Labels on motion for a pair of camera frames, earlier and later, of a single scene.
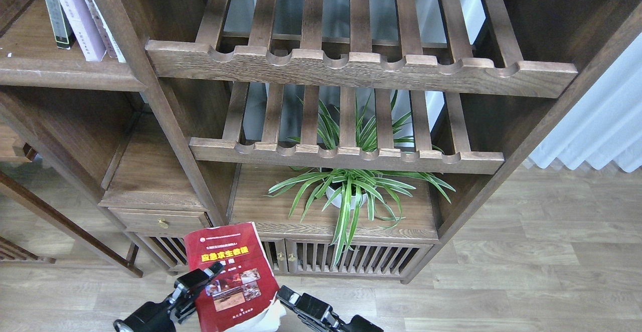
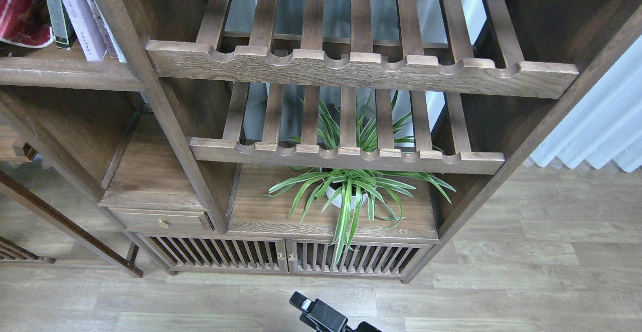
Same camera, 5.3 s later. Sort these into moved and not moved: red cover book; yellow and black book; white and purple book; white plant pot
Moved: red cover book
Not moved: white and purple book; yellow and black book; white plant pot
